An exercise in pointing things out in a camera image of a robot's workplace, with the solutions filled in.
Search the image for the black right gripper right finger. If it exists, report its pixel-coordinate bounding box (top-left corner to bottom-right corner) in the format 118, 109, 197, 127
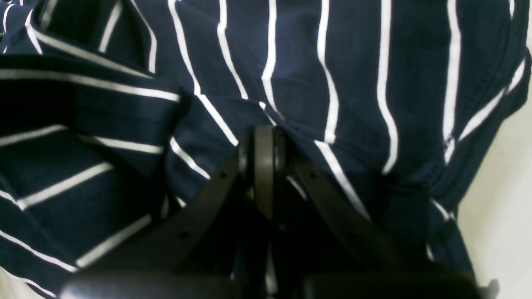
262, 126, 481, 299

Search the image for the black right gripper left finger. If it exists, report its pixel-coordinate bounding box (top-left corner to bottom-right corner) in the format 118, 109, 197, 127
60, 127, 264, 299

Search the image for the navy white striped T-shirt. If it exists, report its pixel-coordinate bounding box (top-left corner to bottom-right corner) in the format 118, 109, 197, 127
1, 0, 531, 299

